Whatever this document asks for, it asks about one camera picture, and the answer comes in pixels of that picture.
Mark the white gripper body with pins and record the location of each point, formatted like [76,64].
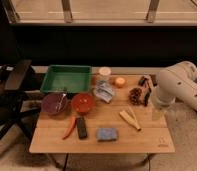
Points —
[161,99]

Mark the translucent yellowish gripper finger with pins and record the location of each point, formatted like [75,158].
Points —
[157,113]

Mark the blue sponge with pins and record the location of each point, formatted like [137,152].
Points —
[107,134]

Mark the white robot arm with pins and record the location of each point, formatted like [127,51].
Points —
[176,81]

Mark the green plastic tray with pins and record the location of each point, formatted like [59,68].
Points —
[72,78]

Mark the wooden tongs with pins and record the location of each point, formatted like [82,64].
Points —
[130,117]

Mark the small black object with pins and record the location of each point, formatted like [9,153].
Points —
[142,81]

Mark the brown pine cone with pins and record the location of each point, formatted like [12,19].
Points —
[135,96]

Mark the wooden folding table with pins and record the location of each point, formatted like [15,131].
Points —
[114,127]

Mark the small orange cup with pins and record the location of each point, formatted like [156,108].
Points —
[119,82]

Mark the red bowl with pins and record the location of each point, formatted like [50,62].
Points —
[82,103]

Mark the black rectangular block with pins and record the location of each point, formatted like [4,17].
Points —
[81,128]

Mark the orange carrot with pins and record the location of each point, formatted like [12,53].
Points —
[70,127]

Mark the purple bowl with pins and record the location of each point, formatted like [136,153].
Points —
[54,103]

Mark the black office chair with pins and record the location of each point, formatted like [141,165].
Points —
[12,96]

